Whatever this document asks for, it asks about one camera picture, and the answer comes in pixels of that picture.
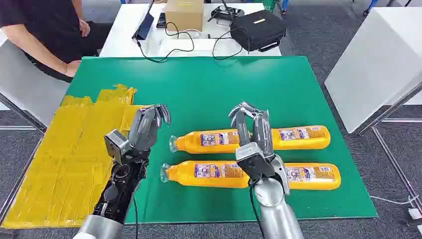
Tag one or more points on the person's right hand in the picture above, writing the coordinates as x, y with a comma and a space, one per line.
72, 68

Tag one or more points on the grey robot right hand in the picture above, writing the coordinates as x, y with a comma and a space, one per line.
262, 132

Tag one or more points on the person's left hand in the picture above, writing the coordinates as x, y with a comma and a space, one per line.
84, 28

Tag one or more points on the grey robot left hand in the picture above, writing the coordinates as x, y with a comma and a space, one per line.
145, 128

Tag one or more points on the orange detergent bottle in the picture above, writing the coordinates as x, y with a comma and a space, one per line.
194, 142
184, 175
316, 138
316, 178

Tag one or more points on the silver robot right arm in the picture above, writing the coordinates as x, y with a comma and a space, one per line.
277, 211

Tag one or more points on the white desk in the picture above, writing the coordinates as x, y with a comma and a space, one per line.
125, 33

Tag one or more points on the grey side table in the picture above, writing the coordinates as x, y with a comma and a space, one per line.
26, 89

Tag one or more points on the person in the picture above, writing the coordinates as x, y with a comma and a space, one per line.
33, 16

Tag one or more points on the dark tablet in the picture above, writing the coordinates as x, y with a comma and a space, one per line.
145, 26

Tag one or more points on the green table mat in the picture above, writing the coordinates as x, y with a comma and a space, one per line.
204, 92

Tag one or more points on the yellow taped sheet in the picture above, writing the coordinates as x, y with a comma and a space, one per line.
66, 158

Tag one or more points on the brown cardboard box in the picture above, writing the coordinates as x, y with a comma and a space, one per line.
184, 14

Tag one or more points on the black carry bag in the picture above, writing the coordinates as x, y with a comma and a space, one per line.
257, 29

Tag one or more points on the green plastic crate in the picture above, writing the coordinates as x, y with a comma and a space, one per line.
268, 5

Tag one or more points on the white side table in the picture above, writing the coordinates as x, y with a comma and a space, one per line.
372, 66

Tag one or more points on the grey metal table leg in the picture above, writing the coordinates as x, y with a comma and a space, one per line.
392, 161

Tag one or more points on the blue metal rack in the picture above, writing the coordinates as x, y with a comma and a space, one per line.
371, 6

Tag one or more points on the white power strip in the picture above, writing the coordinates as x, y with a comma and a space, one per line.
415, 214

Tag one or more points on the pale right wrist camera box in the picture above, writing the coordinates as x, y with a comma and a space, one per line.
254, 161

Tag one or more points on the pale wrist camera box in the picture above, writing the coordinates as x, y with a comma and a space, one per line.
254, 161
115, 143

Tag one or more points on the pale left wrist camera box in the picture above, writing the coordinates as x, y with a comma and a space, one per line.
115, 143

